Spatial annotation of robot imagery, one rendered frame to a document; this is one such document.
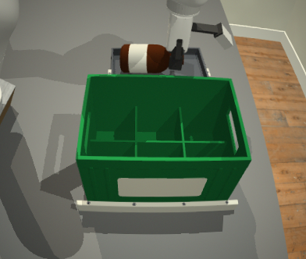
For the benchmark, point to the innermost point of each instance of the brown glass bottle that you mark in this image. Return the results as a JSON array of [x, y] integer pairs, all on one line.
[[143, 58]]

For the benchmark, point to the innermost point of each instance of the green divided crate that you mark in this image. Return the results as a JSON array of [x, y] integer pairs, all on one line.
[[142, 114]]

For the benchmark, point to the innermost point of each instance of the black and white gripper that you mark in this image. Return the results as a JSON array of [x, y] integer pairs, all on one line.
[[178, 37]]

